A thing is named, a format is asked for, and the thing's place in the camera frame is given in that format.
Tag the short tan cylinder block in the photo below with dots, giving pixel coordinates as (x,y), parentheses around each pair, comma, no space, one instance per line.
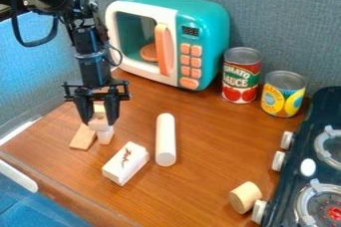
(244,197)

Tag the white block with red mark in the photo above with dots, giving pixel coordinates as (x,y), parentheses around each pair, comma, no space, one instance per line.
(125,163)

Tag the yellow can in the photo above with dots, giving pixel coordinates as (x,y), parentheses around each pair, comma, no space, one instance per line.
(283,94)

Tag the toy stove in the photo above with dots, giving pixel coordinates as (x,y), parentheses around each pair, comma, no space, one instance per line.
(306,168)

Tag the red can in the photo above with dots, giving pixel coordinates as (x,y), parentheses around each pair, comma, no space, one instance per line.
(240,75)

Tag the long white cylinder block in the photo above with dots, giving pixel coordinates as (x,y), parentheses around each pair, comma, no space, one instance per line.
(165,138)

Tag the toy microwave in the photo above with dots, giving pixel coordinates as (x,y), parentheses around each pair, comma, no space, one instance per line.
(177,35)

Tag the square wooden block with hole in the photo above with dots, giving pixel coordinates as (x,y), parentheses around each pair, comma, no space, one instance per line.
(99,122)

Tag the small pale wooden block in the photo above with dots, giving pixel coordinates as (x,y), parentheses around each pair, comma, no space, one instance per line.
(105,136)

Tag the flat brown wooden block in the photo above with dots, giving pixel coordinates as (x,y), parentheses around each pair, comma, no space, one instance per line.
(82,138)

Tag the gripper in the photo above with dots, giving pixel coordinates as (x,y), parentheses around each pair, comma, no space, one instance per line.
(94,71)

